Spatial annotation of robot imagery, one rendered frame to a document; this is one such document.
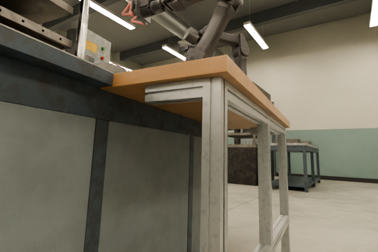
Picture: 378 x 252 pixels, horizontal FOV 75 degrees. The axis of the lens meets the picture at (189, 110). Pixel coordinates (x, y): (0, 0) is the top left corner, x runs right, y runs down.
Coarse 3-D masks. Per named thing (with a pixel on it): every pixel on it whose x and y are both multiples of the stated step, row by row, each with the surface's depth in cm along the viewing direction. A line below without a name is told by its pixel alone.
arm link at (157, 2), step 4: (156, 0) 103; (160, 0) 103; (152, 4) 104; (156, 4) 103; (160, 4) 103; (152, 8) 104; (156, 8) 104; (160, 8) 103; (164, 8) 104; (152, 12) 106; (156, 12) 105; (160, 12) 105
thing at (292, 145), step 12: (276, 144) 440; (288, 144) 429; (300, 144) 418; (288, 156) 597; (312, 156) 488; (288, 168) 593; (312, 168) 484; (276, 180) 476; (288, 180) 482; (300, 180) 489; (312, 180) 481
